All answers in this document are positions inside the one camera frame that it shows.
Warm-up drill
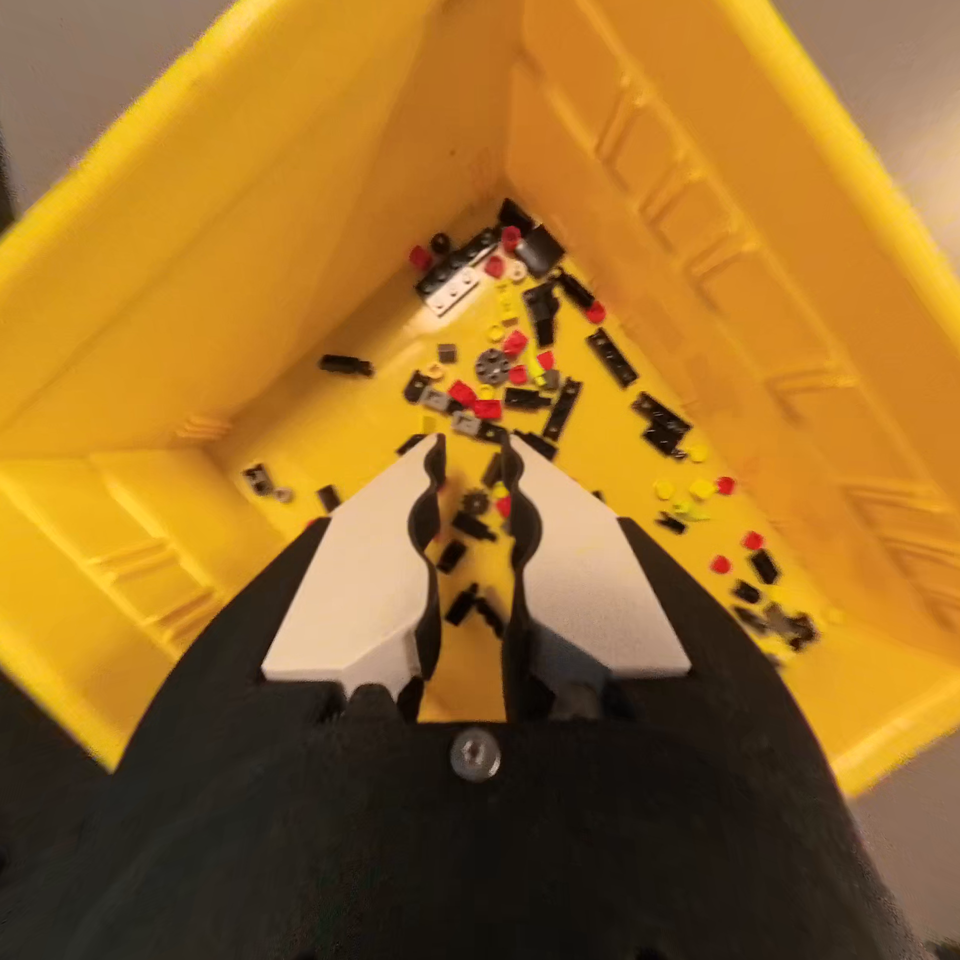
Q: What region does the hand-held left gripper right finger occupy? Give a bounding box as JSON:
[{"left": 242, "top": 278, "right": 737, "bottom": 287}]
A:
[{"left": 501, "top": 433, "right": 693, "bottom": 710}]

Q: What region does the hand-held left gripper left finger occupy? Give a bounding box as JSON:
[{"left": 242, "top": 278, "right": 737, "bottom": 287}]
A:
[{"left": 261, "top": 433, "right": 447, "bottom": 702}]

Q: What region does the pile of lego pieces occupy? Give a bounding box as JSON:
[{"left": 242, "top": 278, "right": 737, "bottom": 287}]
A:
[{"left": 241, "top": 196, "right": 845, "bottom": 669}]

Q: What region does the yellow plastic bin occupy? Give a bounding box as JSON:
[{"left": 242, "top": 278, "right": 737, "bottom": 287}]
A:
[{"left": 0, "top": 0, "right": 960, "bottom": 800}]

